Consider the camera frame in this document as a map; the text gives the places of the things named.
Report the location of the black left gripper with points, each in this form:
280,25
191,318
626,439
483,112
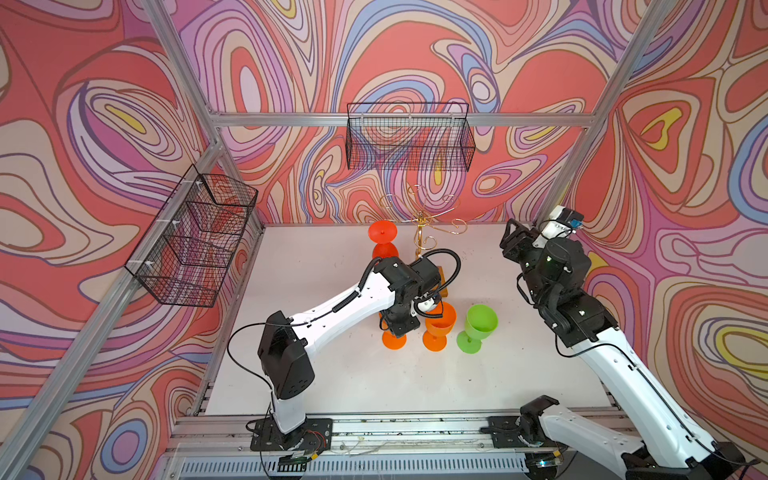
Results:
400,330

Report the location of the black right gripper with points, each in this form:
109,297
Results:
519,239

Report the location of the orange front wine glass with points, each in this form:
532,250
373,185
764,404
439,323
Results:
392,341

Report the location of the orange wine glass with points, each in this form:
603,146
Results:
392,341
437,329

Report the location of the green wine glass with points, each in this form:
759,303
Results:
481,321

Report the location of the red wine glass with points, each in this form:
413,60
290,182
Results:
383,233

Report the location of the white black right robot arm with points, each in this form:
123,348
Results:
668,444

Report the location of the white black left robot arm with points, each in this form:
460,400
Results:
401,294

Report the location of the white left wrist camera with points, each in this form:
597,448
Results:
426,307

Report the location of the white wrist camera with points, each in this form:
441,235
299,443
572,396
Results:
426,307
561,223

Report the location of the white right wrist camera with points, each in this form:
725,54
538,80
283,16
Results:
561,223

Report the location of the gold wire rack wooden base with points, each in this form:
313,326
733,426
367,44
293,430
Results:
410,207

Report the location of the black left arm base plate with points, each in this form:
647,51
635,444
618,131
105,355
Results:
312,436

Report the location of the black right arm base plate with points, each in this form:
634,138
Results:
516,432

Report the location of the black wire basket back wall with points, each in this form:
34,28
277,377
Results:
409,136

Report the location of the black wire basket wall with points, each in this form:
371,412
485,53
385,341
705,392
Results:
198,240
409,136

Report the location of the black wire basket left wall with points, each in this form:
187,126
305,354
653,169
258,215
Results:
198,240

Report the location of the aluminium front rail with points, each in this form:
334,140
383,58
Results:
449,445

